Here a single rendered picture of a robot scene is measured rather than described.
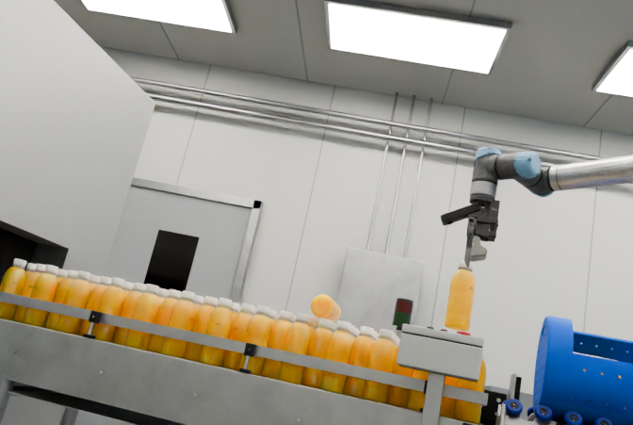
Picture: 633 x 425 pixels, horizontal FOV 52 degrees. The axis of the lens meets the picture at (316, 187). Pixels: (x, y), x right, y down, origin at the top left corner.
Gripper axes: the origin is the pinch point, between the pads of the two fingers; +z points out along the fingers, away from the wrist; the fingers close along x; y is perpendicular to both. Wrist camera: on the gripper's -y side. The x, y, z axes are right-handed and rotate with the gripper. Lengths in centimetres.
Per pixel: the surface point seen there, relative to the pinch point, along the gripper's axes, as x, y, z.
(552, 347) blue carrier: -0.7, 25.2, 18.9
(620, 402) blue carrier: 0, 43, 30
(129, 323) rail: -8, -94, 35
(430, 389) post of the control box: -18.0, -3.7, 36.3
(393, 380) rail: -7.8, -14.2, 35.7
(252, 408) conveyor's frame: -10, -50, 50
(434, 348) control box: -21.0, -4.1, 26.6
